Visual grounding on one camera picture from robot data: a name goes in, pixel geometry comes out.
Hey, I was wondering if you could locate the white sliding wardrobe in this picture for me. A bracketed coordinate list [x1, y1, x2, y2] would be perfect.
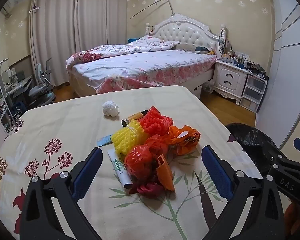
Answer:
[255, 0, 300, 150]

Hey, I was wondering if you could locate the orange plastic bag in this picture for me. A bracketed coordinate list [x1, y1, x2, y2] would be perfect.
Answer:
[168, 126, 201, 156]

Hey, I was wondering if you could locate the yellow foam fruit net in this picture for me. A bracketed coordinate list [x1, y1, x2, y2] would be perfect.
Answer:
[112, 119, 150, 155]

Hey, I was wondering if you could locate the clear plastic drawer unit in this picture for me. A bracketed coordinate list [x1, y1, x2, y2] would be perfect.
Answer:
[239, 74, 267, 112]

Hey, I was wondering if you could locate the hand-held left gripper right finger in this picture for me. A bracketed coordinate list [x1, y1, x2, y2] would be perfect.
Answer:
[201, 145, 287, 240]

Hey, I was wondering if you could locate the light blue paper packet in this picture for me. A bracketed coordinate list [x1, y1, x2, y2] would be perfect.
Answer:
[97, 134, 113, 147]

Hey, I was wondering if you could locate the grey desk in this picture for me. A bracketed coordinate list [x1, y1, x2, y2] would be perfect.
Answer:
[4, 76, 33, 110]

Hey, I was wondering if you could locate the orange wrapper piece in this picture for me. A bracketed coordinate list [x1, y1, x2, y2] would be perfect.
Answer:
[156, 154, 176, 192]

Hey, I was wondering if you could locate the thin metal pole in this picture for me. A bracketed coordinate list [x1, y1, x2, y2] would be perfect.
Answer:
[131, 0, 177, 18]

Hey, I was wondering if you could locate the trash bin with black bag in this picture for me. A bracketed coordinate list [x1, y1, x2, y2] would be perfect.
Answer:
[225, 123, 283, 178]

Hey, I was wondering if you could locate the white nightstand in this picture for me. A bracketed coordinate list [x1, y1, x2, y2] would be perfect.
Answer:
[212, 59, 250, 105]

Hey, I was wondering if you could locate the red plastic bag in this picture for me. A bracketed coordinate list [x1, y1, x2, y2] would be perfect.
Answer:
[124, 135, 169, 189]

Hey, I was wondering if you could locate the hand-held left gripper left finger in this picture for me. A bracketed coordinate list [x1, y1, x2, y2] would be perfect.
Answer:
[19, 147, 103, 240]

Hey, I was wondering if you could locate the white bed with tufted headboard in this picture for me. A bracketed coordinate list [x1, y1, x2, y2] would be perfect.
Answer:
[66, 14, 227, 98]

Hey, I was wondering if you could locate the clear plastic bag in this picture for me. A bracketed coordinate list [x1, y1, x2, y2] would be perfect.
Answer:
[202, 79, 215, 93]

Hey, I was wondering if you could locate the beige floral tablecloth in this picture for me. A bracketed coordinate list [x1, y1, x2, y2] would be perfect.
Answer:
[0, 85, 265, 240]

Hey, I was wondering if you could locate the white paper ball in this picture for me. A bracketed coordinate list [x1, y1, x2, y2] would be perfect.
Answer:
[102, 101, 120, 117]

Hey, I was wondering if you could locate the white air conditioner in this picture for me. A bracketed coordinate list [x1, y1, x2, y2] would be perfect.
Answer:
[2, 0, 15, 18]

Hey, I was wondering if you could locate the dark cloth pile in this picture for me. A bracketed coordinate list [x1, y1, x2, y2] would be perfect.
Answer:
[247, 64, 268, 77]

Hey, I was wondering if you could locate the floral quilt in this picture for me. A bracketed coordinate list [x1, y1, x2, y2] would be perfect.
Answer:
[66, 35, 180, 69]

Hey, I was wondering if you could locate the floral bed sheet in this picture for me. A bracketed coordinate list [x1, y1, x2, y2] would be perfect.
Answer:
[72, 49, 217, 94]

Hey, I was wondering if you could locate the red foam fruit net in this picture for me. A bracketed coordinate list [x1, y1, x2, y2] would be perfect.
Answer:
[139, 106, 173, 137]

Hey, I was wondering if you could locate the beige window curtain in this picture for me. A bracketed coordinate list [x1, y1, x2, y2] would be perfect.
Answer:
[75, 0, 128, 55]
[29, 0, 78, 87]

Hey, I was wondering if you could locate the dark red wrapper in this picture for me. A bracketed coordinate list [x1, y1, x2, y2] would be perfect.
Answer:
[136, 181, 165, 197]

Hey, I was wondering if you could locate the beige pillow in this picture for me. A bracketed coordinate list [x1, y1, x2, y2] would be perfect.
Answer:
[174, 43, 215, 54]

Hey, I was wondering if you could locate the grey office chair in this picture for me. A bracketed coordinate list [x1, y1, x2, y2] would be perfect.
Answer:
[27, 57, 56, 105]

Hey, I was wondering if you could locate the cluster of small bottles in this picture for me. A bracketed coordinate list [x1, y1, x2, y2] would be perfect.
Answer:
[221, 50, 252, 68]

